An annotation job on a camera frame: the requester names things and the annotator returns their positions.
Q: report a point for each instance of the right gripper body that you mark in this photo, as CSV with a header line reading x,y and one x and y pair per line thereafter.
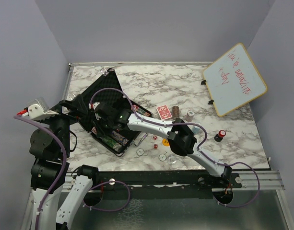
x,y
103,128

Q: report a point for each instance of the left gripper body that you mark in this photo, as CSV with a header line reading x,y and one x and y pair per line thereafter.
x,y
61,122

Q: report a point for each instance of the red white poker chip stack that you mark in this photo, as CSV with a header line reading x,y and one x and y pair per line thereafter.
x,y
94,130

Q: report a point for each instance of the red playing card deck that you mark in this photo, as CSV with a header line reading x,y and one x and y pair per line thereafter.
x,y
164,112

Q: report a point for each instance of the brown poker chip stack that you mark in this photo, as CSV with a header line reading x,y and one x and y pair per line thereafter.
x,y
175,112

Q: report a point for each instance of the grey poker chip stack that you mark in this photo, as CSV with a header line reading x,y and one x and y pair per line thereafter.
x,y
189,116

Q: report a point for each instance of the light blue poker chip stack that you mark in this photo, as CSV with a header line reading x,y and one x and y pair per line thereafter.
x,y
195,130

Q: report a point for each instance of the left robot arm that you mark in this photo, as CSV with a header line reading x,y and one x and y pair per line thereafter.
x,y
50,144

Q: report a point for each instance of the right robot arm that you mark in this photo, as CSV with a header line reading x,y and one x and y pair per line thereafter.
x,y
179,136

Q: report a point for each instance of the black foam-lined poker case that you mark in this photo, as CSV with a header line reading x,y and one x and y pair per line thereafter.
x,y
107,89

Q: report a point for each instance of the blue tan chip row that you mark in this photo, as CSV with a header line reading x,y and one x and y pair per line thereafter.
x,y
119,138

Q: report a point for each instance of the green grey chip row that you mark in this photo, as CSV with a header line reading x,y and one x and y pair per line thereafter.
x,y
112,145

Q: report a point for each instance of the red green chip row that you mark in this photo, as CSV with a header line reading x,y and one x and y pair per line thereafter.
x,y
141,111

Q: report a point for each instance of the white poker chip left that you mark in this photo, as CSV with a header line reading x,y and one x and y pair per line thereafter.
x,y
140,152

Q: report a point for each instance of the orange big blind button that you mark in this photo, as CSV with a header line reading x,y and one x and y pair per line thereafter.
x,y
165,142

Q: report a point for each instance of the white poker chip middle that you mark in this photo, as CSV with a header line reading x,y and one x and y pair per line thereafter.
x,y
162,157

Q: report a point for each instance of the clear dealer button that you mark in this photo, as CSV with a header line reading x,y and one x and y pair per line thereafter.
x,y
171,159

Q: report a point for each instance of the white dry-erase board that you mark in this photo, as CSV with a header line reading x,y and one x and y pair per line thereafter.
x,y
233,80

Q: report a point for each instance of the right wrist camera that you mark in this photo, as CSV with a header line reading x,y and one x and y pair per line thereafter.
x,y
93,106

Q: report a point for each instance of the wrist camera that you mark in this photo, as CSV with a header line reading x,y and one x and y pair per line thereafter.
x,y
93,106
37,110

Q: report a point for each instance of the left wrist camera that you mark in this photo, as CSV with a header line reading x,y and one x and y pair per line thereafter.
x,y
37,110

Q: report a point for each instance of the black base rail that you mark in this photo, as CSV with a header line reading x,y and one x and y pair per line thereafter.
x,y
153,184

